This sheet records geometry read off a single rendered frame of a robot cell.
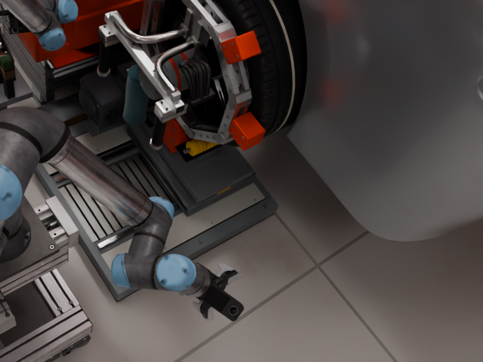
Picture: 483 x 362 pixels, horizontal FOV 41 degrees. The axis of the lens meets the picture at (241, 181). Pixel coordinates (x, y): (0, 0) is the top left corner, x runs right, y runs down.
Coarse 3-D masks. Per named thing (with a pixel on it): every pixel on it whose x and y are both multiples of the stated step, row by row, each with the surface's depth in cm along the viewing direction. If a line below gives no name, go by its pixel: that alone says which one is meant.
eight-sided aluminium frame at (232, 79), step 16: (144, 0) 218; (160, 0) 218; (192, 0) 195; (208, 0) 196; (144, 16) 223; (160, 16) 225; (208, 16) 193; (224, 16) 194; (144, 32) 228; (208, 32) 194; (224, 32) 191; (144, 48) 234; (160, 48) 235; (224, 64) 194; (240, 64) 196; (224, 80) 198; (240, 80) 199; (240, 96) 198; (192, 112) 236; (224, 112) 206; (240, 112) 206; (192, 128) 230; (208, 128) 228; (224, 128) 210
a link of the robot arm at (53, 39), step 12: (0, 0) 167; (12, 0) 168; (24, 0) 170; (36, 0) 176; (12, 12) 173; (24, 12) 173; (36, 12) 176; (48, 12) 183; (24, 24) 179; (36, 24) 179; (48, 24) 182; (36, 36) 186; (48, 36) 183; (60, 36) 185; (48, 48) 186
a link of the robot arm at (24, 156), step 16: (0, 128) 117; (16, 128) 118; (0, 144) 115; (16, 144) 117; (32, 144) 119; (0, 160) 114; (16, 160) 116; (32, 160) 119; (0, 176) 113; (16, 176) 115; (0, 192) 112; (16, 192) 115; (0, 208) 115; (16, 208) 117; (0, 224) 131; (0, 240) 148
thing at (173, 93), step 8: (200, 24) 195; (200, 32) 197; (192, 40) 200; (200, 40) 200; (176, 48) 197; (184, 48) 199; (160, 56) 194; (168, 56) 195; (160, 64) 192; (160, 72) 191; (160, 80) 191; (168, 80) 190; (168, 88) 189; (176, 88) 189; (168, 96) 191; (176, 96) 189
